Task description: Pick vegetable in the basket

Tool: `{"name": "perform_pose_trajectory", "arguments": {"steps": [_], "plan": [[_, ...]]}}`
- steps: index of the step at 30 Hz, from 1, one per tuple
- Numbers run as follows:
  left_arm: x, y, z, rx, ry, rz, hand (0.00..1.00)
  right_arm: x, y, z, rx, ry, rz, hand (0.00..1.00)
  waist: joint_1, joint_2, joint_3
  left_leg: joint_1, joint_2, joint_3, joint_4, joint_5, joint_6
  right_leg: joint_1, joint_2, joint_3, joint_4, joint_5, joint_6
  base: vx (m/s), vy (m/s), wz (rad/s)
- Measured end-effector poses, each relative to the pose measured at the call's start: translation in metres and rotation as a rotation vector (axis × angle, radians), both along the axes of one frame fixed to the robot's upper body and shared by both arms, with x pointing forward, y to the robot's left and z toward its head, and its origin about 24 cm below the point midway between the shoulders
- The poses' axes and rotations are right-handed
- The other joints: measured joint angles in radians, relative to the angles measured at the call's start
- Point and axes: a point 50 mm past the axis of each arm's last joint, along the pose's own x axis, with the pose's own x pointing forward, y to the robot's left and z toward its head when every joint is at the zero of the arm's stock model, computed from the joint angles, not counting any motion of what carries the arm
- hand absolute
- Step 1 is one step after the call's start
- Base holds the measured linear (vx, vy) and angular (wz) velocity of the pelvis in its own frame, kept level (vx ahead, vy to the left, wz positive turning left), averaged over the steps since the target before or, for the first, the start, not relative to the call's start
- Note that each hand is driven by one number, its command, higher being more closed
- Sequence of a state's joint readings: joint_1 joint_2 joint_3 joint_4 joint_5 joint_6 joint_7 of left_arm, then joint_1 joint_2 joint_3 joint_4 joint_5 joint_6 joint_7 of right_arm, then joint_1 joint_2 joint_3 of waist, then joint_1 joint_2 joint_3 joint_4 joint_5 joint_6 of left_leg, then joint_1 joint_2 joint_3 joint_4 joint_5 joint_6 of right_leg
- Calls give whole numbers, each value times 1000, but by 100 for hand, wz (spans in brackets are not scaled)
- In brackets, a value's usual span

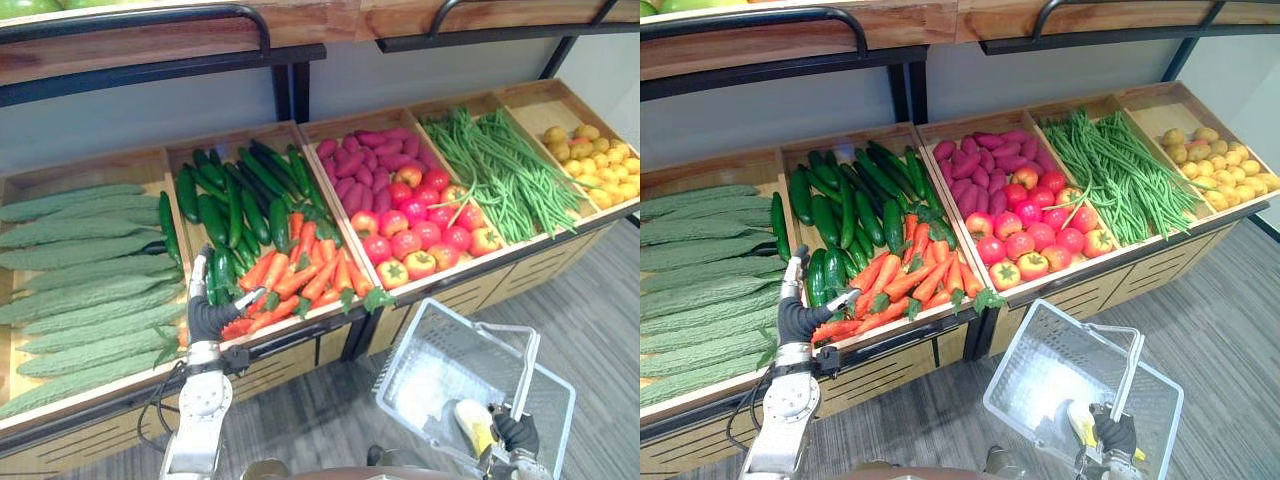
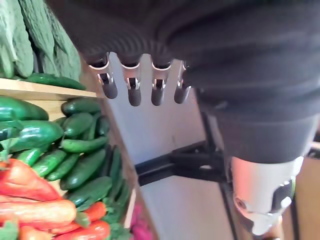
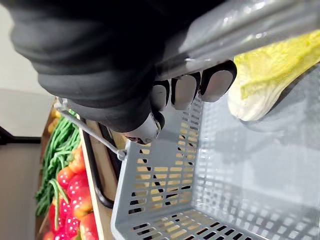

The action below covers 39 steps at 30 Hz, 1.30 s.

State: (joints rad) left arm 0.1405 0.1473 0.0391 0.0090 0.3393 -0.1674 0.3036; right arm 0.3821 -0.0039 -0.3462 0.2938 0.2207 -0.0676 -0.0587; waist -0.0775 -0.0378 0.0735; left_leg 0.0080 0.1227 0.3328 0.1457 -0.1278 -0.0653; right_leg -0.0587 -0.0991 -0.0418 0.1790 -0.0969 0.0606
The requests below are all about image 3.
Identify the black metal shelf bar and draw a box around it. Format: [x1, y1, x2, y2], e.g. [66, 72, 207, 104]
[83, 118, 120, 209]

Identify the green long beans bunch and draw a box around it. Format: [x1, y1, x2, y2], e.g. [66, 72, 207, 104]
[34, 109, 81, 231]

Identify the grey plastic shopping basket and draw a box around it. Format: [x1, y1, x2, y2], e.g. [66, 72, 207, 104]
[110, 65, 320, 240]

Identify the yellow vegetables pile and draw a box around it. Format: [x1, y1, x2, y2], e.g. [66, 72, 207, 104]
[47, 108, 62, 134]

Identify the pale green napa cabbage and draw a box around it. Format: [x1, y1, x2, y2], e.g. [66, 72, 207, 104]
[226, 31, 320, 123]

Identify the red orange bell pepper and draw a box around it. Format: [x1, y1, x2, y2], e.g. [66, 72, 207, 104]
[56, 166, 76, 190]
[79, 212, 100, 240]
[70, 194, 95, 220]
[68, 146, 87, 174]
[66, 174, 91, 202]

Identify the right robot hand black cloth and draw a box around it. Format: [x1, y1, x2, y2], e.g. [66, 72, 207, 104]
[0, 0, 238, 146]

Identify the grey basket carry handle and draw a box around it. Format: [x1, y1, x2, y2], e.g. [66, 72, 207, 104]
[154, 0, 320, 79]

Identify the thin grey basket handle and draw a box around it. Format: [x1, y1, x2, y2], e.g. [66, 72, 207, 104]
[53, 96, 129, 161]

